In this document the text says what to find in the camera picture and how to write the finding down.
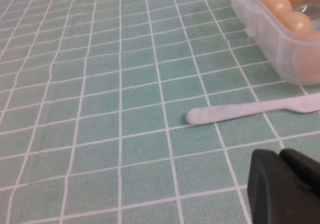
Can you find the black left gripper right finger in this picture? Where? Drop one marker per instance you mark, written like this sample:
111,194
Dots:
305,171

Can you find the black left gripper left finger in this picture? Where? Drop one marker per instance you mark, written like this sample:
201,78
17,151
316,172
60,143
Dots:
275,196

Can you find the transparent plastic egg box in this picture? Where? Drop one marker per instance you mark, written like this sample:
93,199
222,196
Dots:
262,34

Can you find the pink plastic knife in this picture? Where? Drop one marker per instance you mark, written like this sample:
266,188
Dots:
225,114

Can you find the green checkered tablecloth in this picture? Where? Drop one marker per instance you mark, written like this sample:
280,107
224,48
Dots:
100,109

